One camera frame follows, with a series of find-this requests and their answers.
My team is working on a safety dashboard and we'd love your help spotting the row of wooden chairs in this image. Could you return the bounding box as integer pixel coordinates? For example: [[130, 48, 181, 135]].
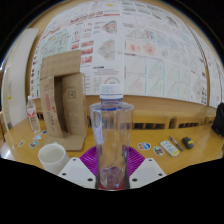
[[33, 106, 218, 132]]

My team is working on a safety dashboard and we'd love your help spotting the white remote control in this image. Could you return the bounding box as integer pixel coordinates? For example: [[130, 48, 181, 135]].
[[159, 139, 181, 158]]

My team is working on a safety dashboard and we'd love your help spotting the large printed wall poster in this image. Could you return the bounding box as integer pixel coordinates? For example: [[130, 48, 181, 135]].
[[29, 0, 224, 108]]

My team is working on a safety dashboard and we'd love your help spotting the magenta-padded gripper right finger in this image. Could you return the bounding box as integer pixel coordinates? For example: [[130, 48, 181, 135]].
[[126, 146, 167, 190]]

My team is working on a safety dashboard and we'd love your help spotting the round blue-rimmed sticker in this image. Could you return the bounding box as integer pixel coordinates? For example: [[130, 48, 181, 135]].
[[137, 142, 152, 151], [153, 145, 166, 157]]

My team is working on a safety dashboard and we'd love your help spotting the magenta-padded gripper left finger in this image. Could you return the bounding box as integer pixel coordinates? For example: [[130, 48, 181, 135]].
[[57, 146, 100, 190]]

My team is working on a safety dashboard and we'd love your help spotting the small red-labelled drink bottle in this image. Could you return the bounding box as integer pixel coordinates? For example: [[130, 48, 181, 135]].
[[25, 95, 42, 134]]

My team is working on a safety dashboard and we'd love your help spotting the open brown cardboard box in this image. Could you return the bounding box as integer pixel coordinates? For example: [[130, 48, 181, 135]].
[[39, 49, 88, 152]]

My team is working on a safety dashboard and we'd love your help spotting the white ceramic mug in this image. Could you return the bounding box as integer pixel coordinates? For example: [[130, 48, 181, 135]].
[[37, 142, 71, 176]]

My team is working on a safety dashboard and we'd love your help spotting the black bag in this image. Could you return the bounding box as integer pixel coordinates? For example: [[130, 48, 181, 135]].
[[210, 102, 224, 138]]

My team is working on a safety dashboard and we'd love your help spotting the black tape measure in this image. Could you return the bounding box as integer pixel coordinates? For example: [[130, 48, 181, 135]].
[[181, 136, 195, 150]]

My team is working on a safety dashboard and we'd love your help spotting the clear white-capped water bottle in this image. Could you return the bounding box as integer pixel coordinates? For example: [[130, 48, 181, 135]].
[[89, 83, 135, 190]]

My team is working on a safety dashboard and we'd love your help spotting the dark pen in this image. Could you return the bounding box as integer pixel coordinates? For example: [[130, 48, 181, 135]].
[[168, 135, 184, 152]]

